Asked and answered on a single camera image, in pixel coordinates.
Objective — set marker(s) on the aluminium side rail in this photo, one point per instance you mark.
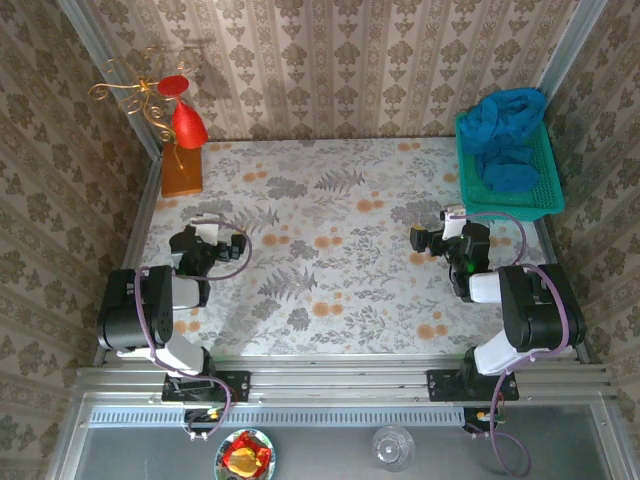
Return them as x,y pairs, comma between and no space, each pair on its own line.
147,200
549,247

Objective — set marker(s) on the blue t-shirt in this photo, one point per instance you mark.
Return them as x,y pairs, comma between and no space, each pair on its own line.
500,125

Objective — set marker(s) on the floral patterned table mat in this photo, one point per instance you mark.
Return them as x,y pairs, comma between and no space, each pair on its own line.
320,340

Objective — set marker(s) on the orange wooden base block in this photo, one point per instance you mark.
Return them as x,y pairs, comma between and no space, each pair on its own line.
182,180

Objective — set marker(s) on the yellow wrapped sweet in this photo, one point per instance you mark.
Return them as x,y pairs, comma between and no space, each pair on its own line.
246,462

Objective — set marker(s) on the clear drinking glass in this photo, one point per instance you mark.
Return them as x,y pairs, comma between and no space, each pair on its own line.
392,447

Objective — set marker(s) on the aluminium extrusion rail beam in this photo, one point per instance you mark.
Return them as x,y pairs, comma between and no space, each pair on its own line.
340,385

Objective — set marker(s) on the red foil sweet wrapper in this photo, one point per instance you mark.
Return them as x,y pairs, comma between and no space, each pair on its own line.
242,442

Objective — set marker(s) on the aluminium frame post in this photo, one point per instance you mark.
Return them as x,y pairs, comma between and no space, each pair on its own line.
568,50
90,35

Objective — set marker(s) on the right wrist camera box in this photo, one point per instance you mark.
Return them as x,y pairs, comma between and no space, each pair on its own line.
452,225

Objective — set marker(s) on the blue patterned small plate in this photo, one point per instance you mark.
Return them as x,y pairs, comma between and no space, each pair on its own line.
220,462

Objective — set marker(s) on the grey metal shelf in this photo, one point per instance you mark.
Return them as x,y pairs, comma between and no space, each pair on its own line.
320,455

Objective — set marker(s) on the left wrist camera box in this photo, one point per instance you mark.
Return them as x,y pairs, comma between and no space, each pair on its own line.
207,230

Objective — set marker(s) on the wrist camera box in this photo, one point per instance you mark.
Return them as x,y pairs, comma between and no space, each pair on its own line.
207,230
452,225

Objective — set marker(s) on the teal plastic mesh basket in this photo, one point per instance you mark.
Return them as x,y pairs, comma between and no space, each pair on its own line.
510,205

